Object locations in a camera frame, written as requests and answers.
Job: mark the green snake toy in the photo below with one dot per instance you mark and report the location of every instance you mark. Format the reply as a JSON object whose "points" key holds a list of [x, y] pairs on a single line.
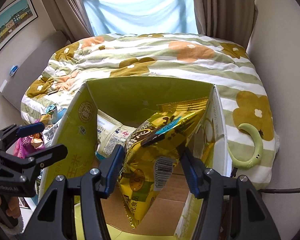
{"points": [[257, 147]]}

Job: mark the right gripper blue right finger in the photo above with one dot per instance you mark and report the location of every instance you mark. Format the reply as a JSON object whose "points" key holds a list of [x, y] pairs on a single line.
{"points": [[193, 169]]}

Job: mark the gold chocolate snack bag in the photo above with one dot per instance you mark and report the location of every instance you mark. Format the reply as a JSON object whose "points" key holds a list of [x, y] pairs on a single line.
{"points": [[152, 152]]}

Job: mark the beige snack bag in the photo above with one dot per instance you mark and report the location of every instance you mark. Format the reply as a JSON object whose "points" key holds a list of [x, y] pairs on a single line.
{"points": [[110, 133]]}

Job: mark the green cardboard box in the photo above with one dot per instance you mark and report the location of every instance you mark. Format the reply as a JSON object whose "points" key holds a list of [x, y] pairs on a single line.
{"points": [[132, 100]]}

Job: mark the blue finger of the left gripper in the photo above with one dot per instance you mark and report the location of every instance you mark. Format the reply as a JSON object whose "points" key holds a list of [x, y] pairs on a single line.
{"points": [[28, 130]]}

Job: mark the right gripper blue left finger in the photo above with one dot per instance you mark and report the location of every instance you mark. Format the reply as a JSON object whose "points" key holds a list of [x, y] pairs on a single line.
{"points": [[110, 169]]}

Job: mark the grey headboard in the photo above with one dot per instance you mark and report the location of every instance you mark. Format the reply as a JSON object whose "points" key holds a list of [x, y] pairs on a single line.
{"points": [[15, 87]]}

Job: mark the left brown curtain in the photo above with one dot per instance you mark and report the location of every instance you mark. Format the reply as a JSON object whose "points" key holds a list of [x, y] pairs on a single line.
{"points": [[70, 17]]}

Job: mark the floral green white duvet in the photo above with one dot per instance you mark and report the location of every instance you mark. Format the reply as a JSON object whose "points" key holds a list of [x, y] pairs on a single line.
{"points": [[186, 56]]}

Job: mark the brown curtain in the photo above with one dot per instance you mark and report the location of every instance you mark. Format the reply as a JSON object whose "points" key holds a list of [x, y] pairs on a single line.
{"points": [[231, 20], [70, 17]]}

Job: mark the framed houses picture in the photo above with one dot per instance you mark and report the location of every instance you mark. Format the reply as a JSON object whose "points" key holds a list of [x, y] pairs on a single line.
{"points": [[14, 17]]}

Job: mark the purple snack bag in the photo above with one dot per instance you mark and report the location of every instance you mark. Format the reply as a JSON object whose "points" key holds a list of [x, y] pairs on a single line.
{"points": [[27, 145]]}

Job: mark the right brown curtain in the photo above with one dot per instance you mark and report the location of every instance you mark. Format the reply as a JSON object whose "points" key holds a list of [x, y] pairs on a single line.
{"points": [[231, 20]]}

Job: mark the light blue window sheet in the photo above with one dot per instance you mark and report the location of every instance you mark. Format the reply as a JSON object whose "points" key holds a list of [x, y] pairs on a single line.
{"points": [[141, 16]]}

